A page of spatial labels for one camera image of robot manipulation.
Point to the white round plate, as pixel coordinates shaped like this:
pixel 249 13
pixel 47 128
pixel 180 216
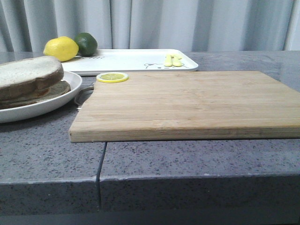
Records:
pixel 33 110

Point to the white bread slice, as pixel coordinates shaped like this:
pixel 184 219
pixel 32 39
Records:
pixel 22 77

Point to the white bear tray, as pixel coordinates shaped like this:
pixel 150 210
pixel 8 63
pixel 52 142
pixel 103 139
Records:
pixel 122 60

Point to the bottom bread slice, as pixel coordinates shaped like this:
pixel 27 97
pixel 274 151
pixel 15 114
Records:
pixel 57 90

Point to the wooden cutting board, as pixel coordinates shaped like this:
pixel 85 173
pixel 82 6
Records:
pixel 188 105

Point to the lemon slice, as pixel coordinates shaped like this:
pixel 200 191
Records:
pixel 112 77

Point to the yellow plastic fork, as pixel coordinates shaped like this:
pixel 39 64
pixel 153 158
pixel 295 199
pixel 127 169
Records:
pixel 168 60

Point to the green lime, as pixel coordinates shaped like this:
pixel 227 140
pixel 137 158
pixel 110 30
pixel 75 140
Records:
pixel 87 44

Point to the yellow lemon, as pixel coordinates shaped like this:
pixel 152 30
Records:
pixel 63 48

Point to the fried egg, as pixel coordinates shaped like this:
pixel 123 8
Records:
pixel 42 92

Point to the grey curtain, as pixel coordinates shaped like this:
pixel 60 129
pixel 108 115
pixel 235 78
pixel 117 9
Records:
pixel 187 25

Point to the metal cutting board handle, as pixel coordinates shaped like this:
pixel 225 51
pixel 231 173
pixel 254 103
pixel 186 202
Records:
pixel 80 93

